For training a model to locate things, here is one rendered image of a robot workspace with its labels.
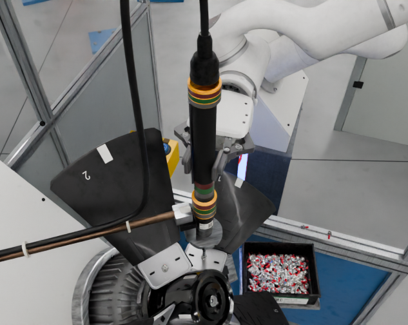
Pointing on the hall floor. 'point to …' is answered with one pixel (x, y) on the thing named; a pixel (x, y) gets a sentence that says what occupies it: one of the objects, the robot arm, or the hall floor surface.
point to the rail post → (378, 298)
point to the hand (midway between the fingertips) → (204, 162)
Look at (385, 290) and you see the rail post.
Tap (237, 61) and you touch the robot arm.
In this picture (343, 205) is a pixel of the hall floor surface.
